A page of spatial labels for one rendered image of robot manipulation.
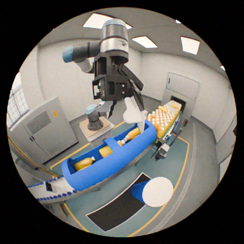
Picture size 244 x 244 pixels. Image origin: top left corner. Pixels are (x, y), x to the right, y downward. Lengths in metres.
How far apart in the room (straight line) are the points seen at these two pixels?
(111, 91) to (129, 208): 1.60
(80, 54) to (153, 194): 0.90
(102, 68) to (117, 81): 0.05
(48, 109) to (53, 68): 1.65
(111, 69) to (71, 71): 2.82
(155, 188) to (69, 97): 3.13
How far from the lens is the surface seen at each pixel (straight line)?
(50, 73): 2.99
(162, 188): 0.71
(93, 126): 0.75
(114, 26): 0.25
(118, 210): 1.60
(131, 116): 0.15
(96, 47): 0.31
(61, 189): 0.98
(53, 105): 1.71
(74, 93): 2.99
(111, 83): 0.15
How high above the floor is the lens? 1.66
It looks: 38 degrees down
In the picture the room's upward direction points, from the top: straight up
